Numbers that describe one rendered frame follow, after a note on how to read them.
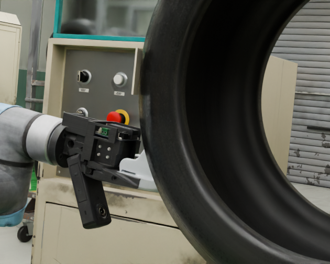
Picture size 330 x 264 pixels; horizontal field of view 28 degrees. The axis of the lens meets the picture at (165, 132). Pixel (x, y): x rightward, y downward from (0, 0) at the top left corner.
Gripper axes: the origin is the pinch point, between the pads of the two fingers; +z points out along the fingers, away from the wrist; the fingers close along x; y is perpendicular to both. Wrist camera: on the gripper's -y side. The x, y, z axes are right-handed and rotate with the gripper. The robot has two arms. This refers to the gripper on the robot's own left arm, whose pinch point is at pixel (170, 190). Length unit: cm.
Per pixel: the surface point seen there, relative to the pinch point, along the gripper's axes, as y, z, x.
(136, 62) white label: 17.1, -2.8, -11.1
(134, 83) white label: 14.5, -2.5, -11.1
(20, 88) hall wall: -81, -724, 802
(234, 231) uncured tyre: 0.3, 15.1, -11.8
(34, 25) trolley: 23, -272, 282
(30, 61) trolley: -2, -270, 282
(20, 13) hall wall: 45, -748, 795
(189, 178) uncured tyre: 4.7, 8.1, -11.8
